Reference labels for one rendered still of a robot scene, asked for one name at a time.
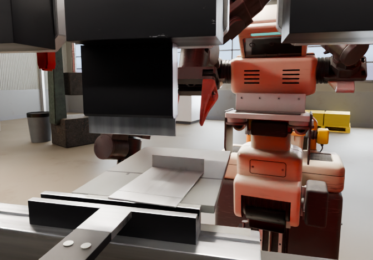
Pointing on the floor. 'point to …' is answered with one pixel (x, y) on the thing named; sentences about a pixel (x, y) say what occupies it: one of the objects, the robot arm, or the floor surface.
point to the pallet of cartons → (332, 120)
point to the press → (57, 91)
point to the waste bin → (39, 126)
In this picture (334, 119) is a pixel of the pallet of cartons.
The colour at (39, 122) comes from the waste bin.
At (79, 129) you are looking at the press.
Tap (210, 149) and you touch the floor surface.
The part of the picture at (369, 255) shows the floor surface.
